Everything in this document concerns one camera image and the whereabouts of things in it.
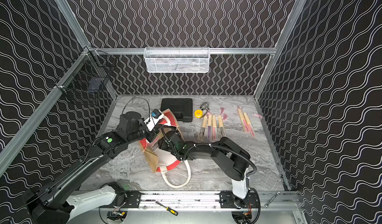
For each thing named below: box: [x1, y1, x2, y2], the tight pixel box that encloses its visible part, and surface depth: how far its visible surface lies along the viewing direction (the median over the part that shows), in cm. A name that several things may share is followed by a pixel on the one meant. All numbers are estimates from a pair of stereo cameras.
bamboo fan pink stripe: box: [237, 108, 256, 138], surface depth 105 cm
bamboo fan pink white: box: [236, 106, 249, 133], surface depth 108 cm
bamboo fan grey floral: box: [217, 107, 229, 138], surface depth 105 cm
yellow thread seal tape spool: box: [193, 109, 203, 119], surface depth 110 cm
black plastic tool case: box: [160, 98, 193, 123], surface depth 109 cm
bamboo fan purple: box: [207, 113, 212, 139], surface depth 105 cm
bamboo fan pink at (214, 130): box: [212, 114, 217, 141], surface depth 103 cm
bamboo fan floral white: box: [196, 114, 209, 142], surface depth 102 cm
